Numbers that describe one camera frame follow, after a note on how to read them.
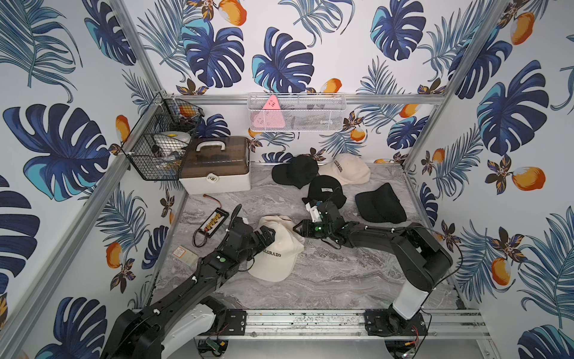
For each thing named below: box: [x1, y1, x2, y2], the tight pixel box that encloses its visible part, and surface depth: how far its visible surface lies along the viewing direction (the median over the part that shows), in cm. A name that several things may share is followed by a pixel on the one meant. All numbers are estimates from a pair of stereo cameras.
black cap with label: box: [301, 175, 347, 209], surface depth 115 cm
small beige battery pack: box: [171, 245, 199, 268], surface depth 91 cm
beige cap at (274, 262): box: [246, 222, 305, 282], surface depth 85 cm
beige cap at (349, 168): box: [316, 153, 371, 186], surface depth 114 cm
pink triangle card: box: [252, 94, 286, 129], surface depth 92 cm
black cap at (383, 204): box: [355, 182, 408, 224], surface depth 104 cm
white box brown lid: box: [178, 136, 252, 196], surface depth 102 cm
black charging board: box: [198, 207, 230, 238], surface depth 100 cm
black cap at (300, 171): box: [271, 154, 320, 190], surface depth 116 cm
